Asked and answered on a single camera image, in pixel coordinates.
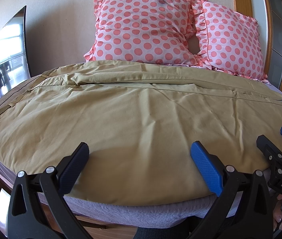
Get pink polka-dot pillow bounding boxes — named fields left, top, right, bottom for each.
left=84, top=0, right=199, bottom=66
left=189, top=0, right=268, bottom=83

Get lavender bed sheet mattress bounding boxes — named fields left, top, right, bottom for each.
left=0, top=83, right=282, bottom=229

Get flat screen television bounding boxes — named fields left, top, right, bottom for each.
left=0, top=6, right=31, bottom=98

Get wooden bed frame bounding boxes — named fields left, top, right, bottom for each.
left=0, top=139, right=137, bottom=239

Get khaki tan pants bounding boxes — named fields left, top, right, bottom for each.
left=0, top=60, right=282, bottom=207

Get person's right hand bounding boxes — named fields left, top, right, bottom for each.
left=273, top=194, right=282, bottom=231

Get left pink polka-dot pillow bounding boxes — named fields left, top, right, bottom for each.
left=84, top=0, right=199, bottom=66

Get right pink polka-dot pillow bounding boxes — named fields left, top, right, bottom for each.
left=189, top=0, right=268, bottom=83

